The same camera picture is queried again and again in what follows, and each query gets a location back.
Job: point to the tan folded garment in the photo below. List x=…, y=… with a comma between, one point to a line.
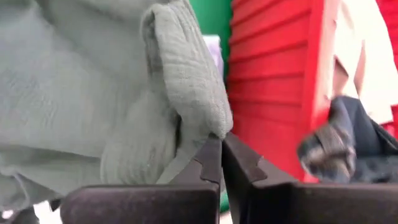
x=373, y=62

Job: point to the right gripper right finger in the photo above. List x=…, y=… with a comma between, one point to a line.
x=311, y=205

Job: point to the red plastic laundry bin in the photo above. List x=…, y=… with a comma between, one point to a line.
x=267, y=77

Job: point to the dark blue denim jeans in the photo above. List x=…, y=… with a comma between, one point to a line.
x=342, y=146

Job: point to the dark green sweatshirt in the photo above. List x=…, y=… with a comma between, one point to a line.
x=77, y=93

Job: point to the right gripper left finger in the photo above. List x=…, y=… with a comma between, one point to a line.
x=140, y=205

